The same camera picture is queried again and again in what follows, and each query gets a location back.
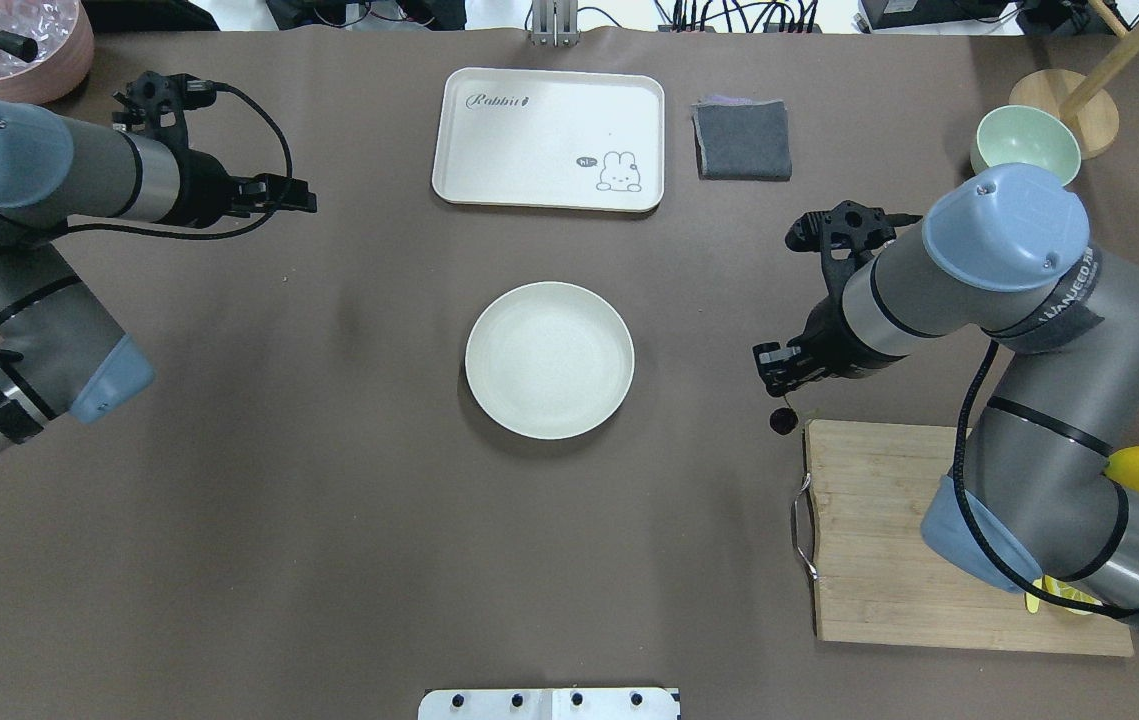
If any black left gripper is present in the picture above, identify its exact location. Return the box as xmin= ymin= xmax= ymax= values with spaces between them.
xmin=173 ymin=150 xmax=318 ymax=229

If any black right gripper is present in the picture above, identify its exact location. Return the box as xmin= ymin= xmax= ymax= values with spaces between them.
xmin=752 ymin=300 xmax=875 ymax=398

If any beige round plate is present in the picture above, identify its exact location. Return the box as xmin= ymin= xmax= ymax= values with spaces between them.
xmin=464 ymin=281 xmax=636 ymax=441

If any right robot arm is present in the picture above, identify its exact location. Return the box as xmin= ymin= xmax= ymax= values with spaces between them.
xmin=753 ymin=163 xmax=1139 ymax=630

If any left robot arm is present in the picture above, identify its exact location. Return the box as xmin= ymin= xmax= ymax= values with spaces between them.
xmin=0 ymin=72 xmax=317 ymax=455

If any cream rabbit tray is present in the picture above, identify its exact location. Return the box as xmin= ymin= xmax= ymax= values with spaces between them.
xmin=431 ymin=67 xmax=666 ymax=213

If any bamboo cutting board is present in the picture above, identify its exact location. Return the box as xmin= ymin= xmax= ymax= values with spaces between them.
xmin=805 ymin=420 xmax=1133 ymax=658

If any grey folded cloth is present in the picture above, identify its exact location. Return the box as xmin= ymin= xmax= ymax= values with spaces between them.
xmin=693 ymin=97 xmax=793 ymax=181

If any mint green bowl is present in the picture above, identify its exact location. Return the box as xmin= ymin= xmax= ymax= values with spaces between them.
xmin=968 ymin=105 xmax=1084 ymax=186

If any pink bowl with ice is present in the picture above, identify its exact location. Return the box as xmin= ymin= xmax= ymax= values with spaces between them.
xmin=0 ymin=0 xmax=95 ymax=106

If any wooden mug tree stand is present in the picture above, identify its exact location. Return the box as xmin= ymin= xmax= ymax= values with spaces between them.
xmin=1008 ymin=1 xmax=1139 ymax=159

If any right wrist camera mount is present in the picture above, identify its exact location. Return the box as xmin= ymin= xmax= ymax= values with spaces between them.
xmin=784 ymin=201 xmax=924 ymax=298

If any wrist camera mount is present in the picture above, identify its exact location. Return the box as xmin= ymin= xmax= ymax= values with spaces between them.
xmin=784 ymin=201 xmax=924 ymax=298
xmin=112 ymin=69 xmax=218 ymax=152

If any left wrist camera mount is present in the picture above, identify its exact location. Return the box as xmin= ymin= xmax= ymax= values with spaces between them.
xmin=112 ymin=69 xmax=218 ymax=152

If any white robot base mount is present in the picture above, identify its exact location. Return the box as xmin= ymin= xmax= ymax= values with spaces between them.
xmin=417 ymin=687 xmax=682 ymax=719

